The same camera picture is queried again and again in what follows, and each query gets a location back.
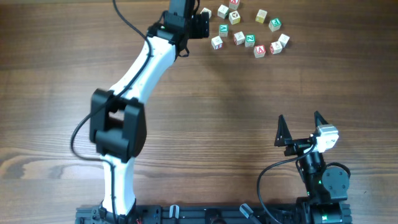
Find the blue P wooden block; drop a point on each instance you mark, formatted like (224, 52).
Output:
(283, 39)

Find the yellow rim picture block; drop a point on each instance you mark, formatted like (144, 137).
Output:
(234, 17)

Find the snail picture wooden block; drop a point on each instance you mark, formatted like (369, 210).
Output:
(239, 38)

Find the red X top block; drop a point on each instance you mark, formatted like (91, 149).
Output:
(234, 4)

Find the yellow letter block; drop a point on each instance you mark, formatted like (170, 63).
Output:
(261, 16)

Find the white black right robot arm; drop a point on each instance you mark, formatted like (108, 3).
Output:
(326, 184)

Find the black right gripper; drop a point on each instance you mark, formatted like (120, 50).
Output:
(284, 137)

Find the green E top block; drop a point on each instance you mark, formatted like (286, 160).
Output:
(275, 24)

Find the red rim picture block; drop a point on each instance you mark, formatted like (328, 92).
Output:
(276, 47)

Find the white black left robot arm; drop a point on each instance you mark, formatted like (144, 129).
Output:
(117, 117)

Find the green V top block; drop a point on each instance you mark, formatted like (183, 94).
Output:
(223, 30)

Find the green N side block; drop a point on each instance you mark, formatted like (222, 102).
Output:
(223, 11)

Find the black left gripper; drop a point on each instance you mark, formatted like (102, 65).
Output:
(203, 21)

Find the red A top block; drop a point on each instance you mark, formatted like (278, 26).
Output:
(259, 51)

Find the red I wooden block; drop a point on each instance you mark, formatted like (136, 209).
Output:
(217, 42)

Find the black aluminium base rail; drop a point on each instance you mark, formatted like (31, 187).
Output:
(202, 214)

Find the green Z top block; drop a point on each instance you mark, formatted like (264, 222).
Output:
(250, 40)

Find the green letter block far left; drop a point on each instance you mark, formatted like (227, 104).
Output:
(206, 10)

